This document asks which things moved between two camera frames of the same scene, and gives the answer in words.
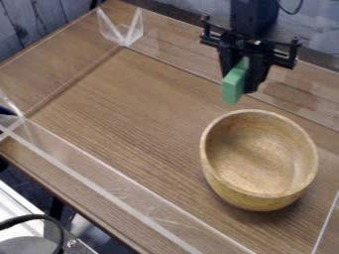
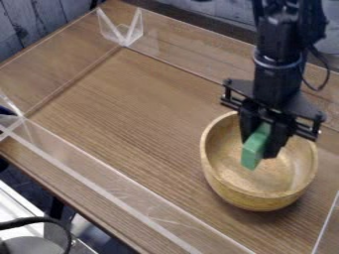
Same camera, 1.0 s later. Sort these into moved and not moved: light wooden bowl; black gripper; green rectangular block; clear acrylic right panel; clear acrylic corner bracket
Moved: green rectangular block; black gripper
Not moved: clear acrylic right panel; light wooden bowl; clear acrylic corner bracket
